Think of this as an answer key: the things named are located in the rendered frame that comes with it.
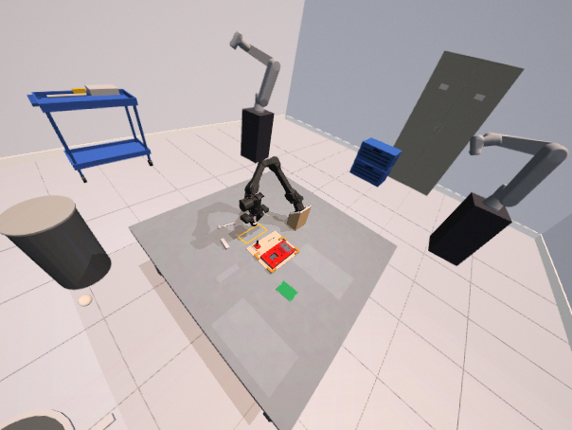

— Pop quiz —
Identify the green flat square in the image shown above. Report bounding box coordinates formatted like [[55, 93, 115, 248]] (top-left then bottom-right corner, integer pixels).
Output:
[[276, 281, 297, 301]]

